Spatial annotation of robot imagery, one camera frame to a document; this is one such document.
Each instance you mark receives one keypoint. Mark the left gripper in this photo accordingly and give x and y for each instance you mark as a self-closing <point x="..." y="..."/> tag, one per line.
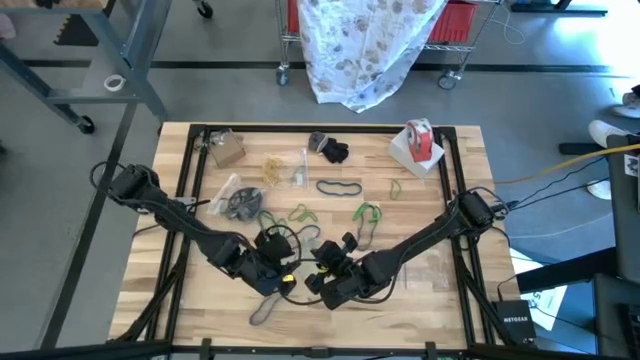
<point x="270" y="272"/>

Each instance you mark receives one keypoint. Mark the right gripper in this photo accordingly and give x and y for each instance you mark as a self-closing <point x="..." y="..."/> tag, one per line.
<point x="350" y="285"/>

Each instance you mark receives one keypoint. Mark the bag of black bands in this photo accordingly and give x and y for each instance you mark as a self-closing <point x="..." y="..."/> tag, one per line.
<point x="250" y="200"/>

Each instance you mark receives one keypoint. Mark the wide black rubber band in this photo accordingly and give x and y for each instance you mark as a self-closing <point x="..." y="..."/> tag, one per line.
<point x="232" y="207"/>

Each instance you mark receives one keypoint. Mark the black rubber band loop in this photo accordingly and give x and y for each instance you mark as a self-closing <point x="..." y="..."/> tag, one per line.
<point x="318" y="187"/>

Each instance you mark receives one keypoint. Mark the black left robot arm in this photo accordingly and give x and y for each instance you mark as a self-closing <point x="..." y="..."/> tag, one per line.
<point x="175" y="212"/>

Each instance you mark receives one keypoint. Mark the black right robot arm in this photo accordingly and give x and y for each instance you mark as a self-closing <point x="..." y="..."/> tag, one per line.
<point x="425" y="232"/>

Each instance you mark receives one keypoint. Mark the black and gray glove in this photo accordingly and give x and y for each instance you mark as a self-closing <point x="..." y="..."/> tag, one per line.
<point x="335" y="151"/>

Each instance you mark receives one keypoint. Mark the small brown cardboard box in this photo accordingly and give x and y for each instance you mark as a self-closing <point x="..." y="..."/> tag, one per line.
<point x="227" y="150"/>

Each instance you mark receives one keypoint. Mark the white cardboard box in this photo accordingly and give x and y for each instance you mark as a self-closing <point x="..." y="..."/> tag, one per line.
<point x="400" y="150"/>

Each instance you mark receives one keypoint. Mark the red tape dispenser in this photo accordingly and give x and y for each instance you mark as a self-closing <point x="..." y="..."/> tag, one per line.
<point x="420" y="142"/>

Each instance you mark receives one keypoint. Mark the white floral cloth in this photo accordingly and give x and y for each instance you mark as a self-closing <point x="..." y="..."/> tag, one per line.
<point x="360" y="50"/>

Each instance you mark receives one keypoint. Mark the white printed paper sheet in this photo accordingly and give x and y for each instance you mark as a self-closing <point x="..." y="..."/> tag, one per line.
<point x="550" y="300"/>

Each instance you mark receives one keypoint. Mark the black desk leg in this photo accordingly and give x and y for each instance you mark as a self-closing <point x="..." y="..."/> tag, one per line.
<point x="565" y="272"/>

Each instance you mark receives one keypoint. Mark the red plastic bin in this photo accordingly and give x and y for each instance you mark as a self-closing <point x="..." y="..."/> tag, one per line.
<point x="293" y="15"/>
<point x="452" y="22"/>

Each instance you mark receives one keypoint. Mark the white tape roll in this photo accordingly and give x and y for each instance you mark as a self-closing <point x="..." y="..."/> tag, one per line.
<point x="106" y="83"/>

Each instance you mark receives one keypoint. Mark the black caster wheel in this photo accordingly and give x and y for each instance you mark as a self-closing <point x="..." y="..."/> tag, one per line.
<point x="205" y="9"/>

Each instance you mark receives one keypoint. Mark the blue desk foot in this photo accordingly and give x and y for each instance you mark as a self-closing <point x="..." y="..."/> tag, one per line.
<point x="575" y="148"/>

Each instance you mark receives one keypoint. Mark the black computer tower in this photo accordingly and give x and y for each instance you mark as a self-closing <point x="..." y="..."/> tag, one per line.
<point x="625" y="225"/>

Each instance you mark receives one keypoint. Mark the black serrated foam pad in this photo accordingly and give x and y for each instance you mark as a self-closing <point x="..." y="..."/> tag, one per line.
<point x="75" y="35"/>

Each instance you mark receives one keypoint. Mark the dark desk foot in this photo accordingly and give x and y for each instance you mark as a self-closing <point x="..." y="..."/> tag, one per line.
<point x="560" y="7"/>

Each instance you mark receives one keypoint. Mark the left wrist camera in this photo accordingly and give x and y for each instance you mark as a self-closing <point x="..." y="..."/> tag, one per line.
<point x="288" y="285"/>

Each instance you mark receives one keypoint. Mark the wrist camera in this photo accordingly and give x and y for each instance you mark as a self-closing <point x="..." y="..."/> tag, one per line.
<point x="288" y="285"/>
<point x="315" y="284"/>

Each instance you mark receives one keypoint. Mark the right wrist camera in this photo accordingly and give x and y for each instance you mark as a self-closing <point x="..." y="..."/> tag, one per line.
<point x="315" y="284"/>

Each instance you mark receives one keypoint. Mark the black aluminium table frame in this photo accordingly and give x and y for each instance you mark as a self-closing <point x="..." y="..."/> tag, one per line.
<point x="300" y="128"/>

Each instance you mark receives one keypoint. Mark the black Netgear network switch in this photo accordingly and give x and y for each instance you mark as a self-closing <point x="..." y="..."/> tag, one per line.
<point x="515" y="322"/>

